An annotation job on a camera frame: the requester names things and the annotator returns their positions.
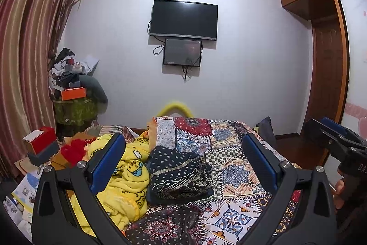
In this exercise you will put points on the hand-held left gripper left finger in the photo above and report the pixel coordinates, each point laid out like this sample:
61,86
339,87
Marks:
110,160

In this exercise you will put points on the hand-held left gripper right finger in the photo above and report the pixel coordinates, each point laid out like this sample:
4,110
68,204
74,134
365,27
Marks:
259,161

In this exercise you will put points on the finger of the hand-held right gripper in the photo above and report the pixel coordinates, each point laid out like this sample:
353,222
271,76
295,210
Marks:
321,133
341,128

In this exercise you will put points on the dark blue patterned garment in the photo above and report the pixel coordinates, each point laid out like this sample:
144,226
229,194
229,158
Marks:
177,173

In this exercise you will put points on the pile of clothes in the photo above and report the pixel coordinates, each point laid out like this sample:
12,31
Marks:
67,67

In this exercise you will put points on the person's right hand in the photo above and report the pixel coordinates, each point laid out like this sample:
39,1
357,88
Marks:
340,193

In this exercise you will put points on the yellow cartoon blanket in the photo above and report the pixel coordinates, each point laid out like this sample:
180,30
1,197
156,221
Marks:
126,176

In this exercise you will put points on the patchwork patterned bedsheet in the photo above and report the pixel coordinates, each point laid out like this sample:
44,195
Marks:
229,153

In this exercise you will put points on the striped cloth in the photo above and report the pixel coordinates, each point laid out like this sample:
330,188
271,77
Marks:
111,128

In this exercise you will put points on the dark blue pillow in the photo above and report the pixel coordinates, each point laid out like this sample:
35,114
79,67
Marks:
265,130

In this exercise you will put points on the red plush toy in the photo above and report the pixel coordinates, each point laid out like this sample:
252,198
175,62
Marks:
75,151

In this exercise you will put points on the orange cloth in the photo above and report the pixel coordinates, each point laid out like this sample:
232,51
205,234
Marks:
151,133

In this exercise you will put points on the grey box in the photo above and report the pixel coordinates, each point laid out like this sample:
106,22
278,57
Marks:
43,154

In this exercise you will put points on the white sliding wardrobe door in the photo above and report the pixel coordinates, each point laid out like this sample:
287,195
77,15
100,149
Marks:
355,61

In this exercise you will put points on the red box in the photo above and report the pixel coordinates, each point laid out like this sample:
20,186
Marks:
41,138

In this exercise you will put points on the orange box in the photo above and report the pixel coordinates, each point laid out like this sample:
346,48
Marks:
73,93

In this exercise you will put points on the yellow foam tube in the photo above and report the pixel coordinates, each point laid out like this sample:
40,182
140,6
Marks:
175,107

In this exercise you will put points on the flat cardboard piece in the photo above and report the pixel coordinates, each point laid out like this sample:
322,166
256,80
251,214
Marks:
24,166

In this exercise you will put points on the white printed booklet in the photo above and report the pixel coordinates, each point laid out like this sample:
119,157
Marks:
25,190

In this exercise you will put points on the striped brown curtain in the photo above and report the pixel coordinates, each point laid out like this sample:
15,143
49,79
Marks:
28,47

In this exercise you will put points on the small wall monitor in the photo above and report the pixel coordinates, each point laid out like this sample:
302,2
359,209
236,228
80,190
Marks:
182,52

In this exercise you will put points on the wall television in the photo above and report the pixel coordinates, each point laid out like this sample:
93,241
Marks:
183,19

